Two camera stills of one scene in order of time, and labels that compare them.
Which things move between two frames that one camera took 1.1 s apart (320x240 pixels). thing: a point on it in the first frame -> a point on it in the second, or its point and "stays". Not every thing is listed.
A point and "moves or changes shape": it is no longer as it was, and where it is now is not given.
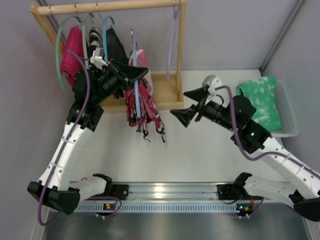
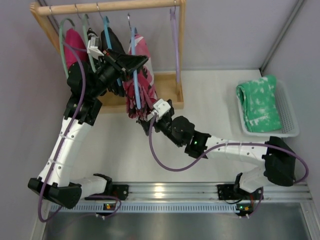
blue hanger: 136,76 moves or changes shape
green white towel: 261,93 stays
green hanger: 85,37 -> 61,44
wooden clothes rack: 171,84 stays
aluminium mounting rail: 173,192 stays
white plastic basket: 290,126 stays
